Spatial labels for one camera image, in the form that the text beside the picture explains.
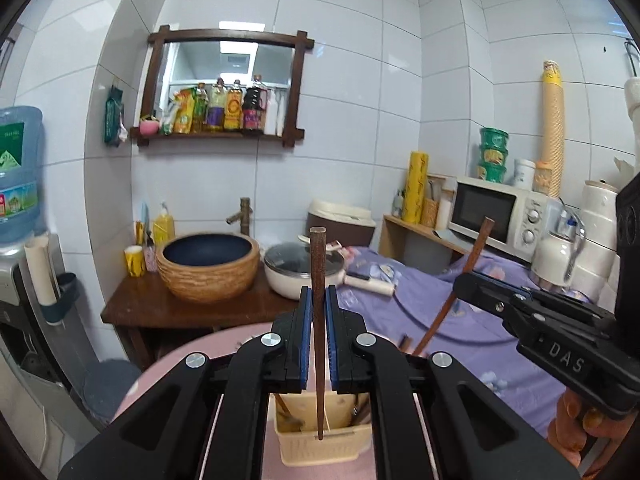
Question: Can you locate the green hanging packet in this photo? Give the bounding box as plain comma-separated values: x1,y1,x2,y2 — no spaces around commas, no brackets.
103,85,126,148

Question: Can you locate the person's right hand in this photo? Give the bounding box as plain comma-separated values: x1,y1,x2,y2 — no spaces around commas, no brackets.
546,389,640,480

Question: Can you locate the purple floral bed sheet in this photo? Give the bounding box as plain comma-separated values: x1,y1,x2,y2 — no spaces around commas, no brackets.
327,245,621,461

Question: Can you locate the grey round bin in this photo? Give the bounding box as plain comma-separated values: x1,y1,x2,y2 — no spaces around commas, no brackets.
82,358,144,422

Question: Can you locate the white microwave oven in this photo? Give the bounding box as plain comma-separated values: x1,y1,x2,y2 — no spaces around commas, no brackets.
447,176,550,262

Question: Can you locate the white and brown rice cooker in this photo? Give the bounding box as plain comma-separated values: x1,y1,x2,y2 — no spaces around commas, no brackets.
305,198,377,249

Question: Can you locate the yellow cup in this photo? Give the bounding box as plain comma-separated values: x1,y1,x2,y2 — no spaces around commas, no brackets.
123,244,146,278

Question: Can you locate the light wooden shelf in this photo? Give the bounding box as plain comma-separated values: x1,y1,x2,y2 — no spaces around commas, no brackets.
378,213,532,272

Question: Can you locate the clear jar with orange lid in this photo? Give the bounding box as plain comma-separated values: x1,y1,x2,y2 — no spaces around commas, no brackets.
532,160,554,194

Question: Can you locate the grey water dispenser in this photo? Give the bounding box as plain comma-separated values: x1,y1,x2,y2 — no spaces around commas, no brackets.
0,232,108,443

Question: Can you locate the large white thermos jug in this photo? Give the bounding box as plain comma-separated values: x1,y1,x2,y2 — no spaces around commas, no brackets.
570,179,622,302

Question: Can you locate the pink polka dot tablecloth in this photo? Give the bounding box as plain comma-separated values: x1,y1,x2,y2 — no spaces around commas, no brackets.
111,324,441,480

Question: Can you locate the blue water jug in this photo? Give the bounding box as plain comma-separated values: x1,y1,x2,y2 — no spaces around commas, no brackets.
0,105,47,257

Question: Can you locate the white lidded jar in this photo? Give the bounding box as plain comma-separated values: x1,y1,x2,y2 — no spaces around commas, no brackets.
512,158,536,191

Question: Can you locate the bamboo style faucet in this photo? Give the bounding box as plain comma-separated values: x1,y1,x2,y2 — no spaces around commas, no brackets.
225,197,253,237

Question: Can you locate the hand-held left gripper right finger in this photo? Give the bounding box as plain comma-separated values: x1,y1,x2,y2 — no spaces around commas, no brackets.
325,285,581,480

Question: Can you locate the wooden framed mirror shelf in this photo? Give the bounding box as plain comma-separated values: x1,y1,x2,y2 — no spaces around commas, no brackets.
129,24,316,149

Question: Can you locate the dark wooden sink table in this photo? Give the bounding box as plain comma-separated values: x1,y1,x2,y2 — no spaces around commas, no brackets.
100,267,301,372

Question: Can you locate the yellow food packet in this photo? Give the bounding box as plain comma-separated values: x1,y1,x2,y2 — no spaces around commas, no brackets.
171,87,197,135

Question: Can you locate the white pot with glass lid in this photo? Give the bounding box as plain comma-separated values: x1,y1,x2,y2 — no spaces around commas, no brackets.
263,241,397,302

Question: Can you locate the dark blue wall pocket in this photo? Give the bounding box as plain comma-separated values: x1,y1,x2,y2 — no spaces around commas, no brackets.
40,271,79,324

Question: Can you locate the woven basin with blue bowl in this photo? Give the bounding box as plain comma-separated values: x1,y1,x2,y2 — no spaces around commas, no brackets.
155,231,262,305

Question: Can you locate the tall stack of paper cups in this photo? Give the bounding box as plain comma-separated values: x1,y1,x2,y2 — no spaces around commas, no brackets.
541,60,566,199

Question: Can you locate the white electric kettle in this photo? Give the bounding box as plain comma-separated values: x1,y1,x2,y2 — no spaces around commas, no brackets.
529,229,587,287

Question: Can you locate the yellow wrap roll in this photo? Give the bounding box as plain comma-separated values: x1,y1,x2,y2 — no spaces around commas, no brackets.
403,150,431,225

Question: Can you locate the green oil bottle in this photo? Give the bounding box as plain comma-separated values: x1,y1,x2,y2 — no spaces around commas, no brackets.
192,82,209,134

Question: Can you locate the yellow dish soap bottle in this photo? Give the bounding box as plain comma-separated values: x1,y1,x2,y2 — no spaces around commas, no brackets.
152,201,176,247

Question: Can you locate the cream plastic utensil holder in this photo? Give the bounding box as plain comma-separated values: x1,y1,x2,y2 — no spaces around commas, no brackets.
267,392,374,467

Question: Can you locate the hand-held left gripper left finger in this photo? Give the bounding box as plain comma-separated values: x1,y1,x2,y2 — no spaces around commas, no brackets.
57,285,313,480

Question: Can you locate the purple label sauce bottle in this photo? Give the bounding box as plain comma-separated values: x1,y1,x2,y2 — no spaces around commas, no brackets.
207,77,227,134

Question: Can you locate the yellow label sauce bottle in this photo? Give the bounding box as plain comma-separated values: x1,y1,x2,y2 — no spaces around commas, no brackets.
224,80,245,132

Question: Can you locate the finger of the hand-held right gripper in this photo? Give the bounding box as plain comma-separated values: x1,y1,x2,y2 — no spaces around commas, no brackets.
452,270,547,334

